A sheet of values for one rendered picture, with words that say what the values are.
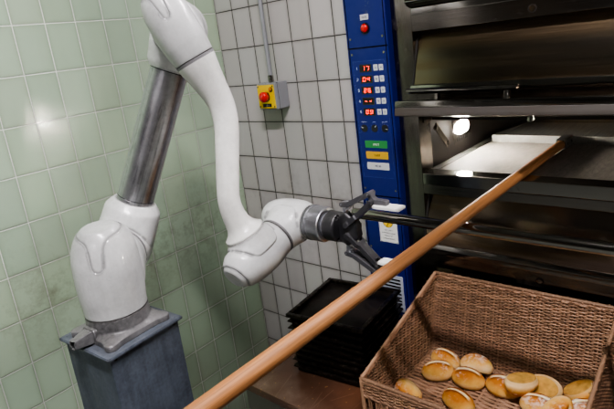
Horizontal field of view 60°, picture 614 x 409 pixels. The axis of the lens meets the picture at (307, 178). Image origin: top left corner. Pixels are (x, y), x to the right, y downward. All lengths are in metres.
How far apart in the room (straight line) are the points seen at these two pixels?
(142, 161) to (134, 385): 0.56
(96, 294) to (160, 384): 0.29
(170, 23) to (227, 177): 0.37
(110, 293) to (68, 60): 0.88
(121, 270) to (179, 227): 0.86
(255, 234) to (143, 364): 0.43
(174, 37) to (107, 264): 0.55
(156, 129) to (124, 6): 0.72
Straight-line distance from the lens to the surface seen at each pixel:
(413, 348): 1.79
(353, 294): 0.96
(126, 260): 1.35
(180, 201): 2.17
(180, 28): 1.27
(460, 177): 1.71
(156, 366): 1.45
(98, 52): 1.99
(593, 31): 1.54
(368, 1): 1.76
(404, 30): 1.72
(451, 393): 1.65
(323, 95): 1.94
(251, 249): 1.25
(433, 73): 1.67
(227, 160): 1.26
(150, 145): 1.46
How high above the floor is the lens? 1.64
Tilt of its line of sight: 14 degrees down
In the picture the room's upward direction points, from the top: 7 degrees counter-clockwise
